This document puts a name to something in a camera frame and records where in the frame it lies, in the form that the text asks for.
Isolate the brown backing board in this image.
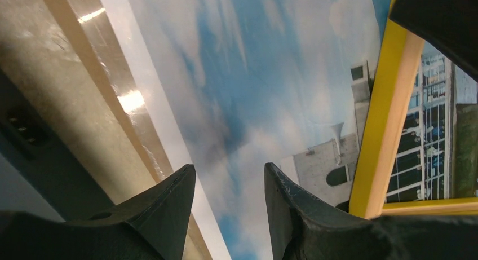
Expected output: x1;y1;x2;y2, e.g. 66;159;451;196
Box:
37;0;214;260

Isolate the yellow wooden picture frame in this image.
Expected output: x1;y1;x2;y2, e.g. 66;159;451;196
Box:
349;0;477;219

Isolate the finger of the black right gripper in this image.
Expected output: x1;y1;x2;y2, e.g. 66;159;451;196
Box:
389;0;477;80

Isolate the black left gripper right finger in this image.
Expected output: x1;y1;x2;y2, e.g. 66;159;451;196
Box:
264;162;477;259

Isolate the black flat box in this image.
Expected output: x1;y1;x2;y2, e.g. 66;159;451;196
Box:
1;73;114;221

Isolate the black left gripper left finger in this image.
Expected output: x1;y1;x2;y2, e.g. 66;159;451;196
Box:
1;164;196;259

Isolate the building and sky photo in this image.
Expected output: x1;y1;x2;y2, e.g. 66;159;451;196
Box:
101;0;477;259

